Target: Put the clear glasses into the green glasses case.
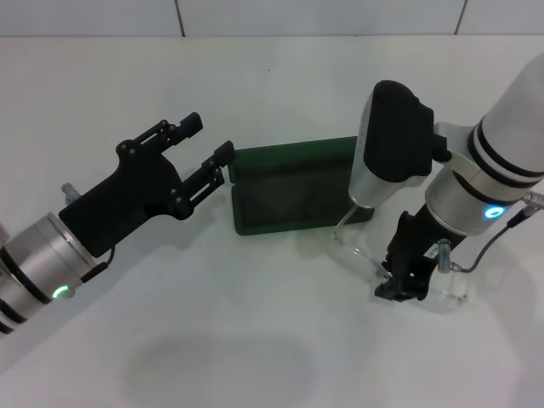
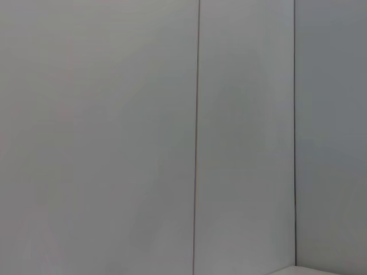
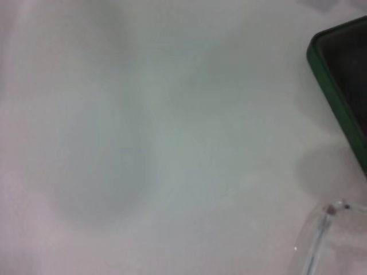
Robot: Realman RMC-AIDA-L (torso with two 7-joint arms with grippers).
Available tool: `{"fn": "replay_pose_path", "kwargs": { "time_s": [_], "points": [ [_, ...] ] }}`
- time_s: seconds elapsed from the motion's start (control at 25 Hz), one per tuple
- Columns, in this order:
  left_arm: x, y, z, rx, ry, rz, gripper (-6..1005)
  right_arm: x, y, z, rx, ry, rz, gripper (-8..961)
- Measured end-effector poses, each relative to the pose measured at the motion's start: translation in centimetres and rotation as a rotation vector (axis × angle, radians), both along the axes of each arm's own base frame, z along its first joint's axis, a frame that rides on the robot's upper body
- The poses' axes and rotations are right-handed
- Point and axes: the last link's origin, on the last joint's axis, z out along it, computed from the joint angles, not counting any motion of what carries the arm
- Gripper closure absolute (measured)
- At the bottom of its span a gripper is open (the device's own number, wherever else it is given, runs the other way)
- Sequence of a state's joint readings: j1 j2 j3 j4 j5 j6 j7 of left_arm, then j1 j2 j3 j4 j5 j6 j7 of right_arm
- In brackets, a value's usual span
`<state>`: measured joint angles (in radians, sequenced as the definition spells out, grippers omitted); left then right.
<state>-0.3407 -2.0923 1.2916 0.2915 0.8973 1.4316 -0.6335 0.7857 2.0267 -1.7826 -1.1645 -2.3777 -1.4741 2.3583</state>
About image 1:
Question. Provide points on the clear white glasses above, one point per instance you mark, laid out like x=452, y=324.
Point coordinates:
x=452, y=297

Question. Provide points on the green glasses case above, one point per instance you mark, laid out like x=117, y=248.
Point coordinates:
x=289, y=191

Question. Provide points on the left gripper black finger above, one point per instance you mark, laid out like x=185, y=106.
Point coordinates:
x=191, y=125
x=225, y=154

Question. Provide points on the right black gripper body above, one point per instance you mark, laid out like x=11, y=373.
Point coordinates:
x=418, y=246

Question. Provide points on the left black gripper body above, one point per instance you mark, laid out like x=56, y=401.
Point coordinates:
x=136, y=191

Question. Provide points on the right camera mount bracket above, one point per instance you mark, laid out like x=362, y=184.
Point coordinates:
x=455, y=144

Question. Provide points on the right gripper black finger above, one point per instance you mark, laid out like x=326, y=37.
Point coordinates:
x=387, y=291
x=413, y=291

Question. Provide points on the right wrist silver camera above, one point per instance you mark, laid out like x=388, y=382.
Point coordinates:
x=395, y=136

